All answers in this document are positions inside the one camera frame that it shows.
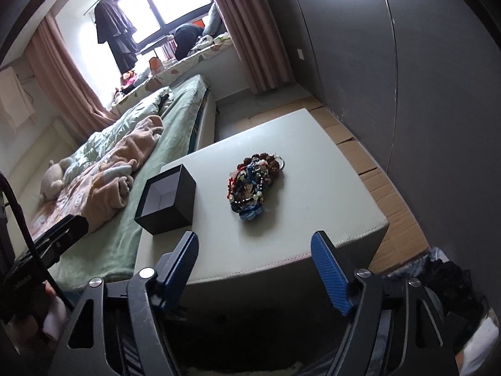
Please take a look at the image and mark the bed with green sheet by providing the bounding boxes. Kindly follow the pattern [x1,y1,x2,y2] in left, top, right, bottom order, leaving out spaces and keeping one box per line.
[8,75,211,292]

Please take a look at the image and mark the green stone bead necklace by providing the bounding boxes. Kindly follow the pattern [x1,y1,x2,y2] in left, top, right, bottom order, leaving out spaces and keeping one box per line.
[227,164,271,208]

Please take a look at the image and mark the window with dark frame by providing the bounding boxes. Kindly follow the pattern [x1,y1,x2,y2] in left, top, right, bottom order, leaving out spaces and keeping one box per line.
[114,0,213,45]

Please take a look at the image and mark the black cable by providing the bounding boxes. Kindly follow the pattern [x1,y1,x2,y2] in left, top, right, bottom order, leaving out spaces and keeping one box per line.
[0,171,76,310]

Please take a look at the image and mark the floral window seat cushion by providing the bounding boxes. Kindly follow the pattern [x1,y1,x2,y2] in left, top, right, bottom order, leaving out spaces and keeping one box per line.
[111,32,234,116]

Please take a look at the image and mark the beige hanging towel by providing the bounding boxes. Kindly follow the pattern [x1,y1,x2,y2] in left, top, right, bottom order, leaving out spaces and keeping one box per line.
[0,67,35,130]

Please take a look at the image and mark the black bag on sill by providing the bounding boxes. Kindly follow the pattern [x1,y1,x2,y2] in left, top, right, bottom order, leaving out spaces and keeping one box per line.
[174,23,204,61]

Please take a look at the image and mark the flattened cardboard sheets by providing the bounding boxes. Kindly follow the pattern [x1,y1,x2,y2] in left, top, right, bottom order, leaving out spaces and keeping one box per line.
[234,96,430,273]

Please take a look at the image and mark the black square jewelry box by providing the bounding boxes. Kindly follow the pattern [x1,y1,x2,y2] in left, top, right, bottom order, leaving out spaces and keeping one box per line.
[134,164,196,235]

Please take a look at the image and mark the blue flower bead bracelet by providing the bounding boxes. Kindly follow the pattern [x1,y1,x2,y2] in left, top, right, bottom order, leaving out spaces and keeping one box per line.
[230,187,265,222]

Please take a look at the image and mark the right pink curtain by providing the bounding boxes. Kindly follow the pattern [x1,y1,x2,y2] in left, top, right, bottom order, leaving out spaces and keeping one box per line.
[215,0,294,94]

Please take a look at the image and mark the beige plush toy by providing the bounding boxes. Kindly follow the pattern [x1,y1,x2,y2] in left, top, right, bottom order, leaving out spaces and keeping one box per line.
[40,157,73,202]

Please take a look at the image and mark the dark hanging garment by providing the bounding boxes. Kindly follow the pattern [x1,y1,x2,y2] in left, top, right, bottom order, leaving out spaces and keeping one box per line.
[93,0,140,74]

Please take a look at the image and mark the pink fleece blanket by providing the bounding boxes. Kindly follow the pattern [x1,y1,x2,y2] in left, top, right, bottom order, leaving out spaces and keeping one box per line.
[29,116,164,238]

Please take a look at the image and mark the green floral duvet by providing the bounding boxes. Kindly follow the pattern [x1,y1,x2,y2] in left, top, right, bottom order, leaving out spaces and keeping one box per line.
[64,86,173,185]

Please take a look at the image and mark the left pink curtain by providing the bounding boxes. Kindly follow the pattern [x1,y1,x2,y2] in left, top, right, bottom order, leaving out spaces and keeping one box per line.
[25,14,116,142]

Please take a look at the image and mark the pink curtain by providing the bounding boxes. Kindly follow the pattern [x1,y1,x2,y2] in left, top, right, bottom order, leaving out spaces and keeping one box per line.
[215,0,294,94]
[25,14,116,142]

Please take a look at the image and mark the white leather ottoman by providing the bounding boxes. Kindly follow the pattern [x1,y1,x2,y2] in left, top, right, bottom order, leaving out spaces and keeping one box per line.
[133,108,390,306]

